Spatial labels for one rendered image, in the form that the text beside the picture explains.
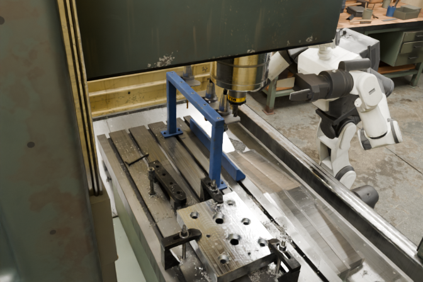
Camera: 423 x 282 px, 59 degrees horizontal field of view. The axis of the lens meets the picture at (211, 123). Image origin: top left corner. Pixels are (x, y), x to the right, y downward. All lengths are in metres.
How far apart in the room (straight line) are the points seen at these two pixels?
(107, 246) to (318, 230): 1.06
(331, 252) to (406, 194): 1.75
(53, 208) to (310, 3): 0.68
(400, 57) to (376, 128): 3.43
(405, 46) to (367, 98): 3.45
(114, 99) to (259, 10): 1.36
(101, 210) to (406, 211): 2.65
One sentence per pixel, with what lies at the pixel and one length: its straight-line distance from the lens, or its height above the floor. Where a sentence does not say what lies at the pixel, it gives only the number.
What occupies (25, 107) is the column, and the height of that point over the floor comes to 1.69.
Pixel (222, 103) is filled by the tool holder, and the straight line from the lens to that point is 1.39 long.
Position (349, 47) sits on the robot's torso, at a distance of 1.75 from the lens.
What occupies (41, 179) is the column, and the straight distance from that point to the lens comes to 0.55.
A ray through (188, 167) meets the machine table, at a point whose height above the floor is 0.90.
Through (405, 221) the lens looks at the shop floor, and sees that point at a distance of 3.07.
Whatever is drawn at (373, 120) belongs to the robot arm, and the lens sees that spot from 1.31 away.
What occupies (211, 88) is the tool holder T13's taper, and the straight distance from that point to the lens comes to 1.46.
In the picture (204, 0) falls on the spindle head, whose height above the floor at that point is 1.74.
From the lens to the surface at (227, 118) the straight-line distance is 1.37.
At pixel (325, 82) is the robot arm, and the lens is 1.15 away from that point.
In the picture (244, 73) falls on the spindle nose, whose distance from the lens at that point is 0.94.
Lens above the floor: 1.91
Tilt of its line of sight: 31 degrees down
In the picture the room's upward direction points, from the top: 3 degrees clockwise
